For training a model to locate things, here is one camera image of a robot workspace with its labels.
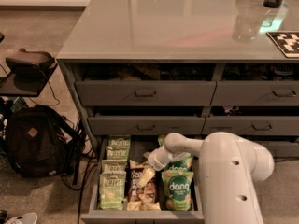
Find grey drawer cabinet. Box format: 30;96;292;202
58;0;298;156

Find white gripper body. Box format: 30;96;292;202
148;146;190;171

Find front green kettle chip bag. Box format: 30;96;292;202
99;171;126;210

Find brown headset on table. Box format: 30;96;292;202
6;48;55;78

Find open bottom left drawer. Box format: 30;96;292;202
80;135;204;224

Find middle right grey drawer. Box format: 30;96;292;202
202;116;299;136

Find rear green kettle chip bag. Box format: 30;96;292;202
108;135;131;149

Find black backpack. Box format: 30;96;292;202
6;105;78;178

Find front green dang chip bag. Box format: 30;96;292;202
162;170;194;211

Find checkered fiducial marker board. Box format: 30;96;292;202
266;31;299;58

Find brown sea salt chip bag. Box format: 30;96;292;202
127;161;161;211

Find top left grey drawer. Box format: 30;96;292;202
75;80;216;106

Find bottom right grey drawer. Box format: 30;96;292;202
260;141;299;158

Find green kettle chip bag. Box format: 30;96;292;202
106;147;129;160
108;135;131;149
99;171;126;210
102;160;127;173

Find middle left grey drawer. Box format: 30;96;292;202
88;116;205;135

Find black floor cables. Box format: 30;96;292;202
59;119;98;224

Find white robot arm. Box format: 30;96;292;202
146;132;274;224

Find rear green dang chip bag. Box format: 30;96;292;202
158;135;165;147

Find grey drawer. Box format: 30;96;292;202
260;141;299;158
75;80;216;106
88;116;205;135
211;81;299;106
202;116;299;136

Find white sneaker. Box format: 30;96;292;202
5;212;37;224

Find top right grey drawer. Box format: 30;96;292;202
211;81;299;106

